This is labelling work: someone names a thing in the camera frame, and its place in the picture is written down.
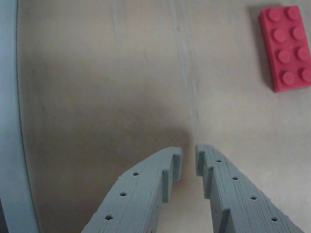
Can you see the red lego block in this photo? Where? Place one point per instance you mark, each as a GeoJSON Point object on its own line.
{"type": "Point", "coordinates": [284, 48]}

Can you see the printed gripper finger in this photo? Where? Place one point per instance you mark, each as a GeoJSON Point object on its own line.
{"type": "Point", "coordinates": [136, 199]}
{"type": "Point", "coordinates": [243, 206]}

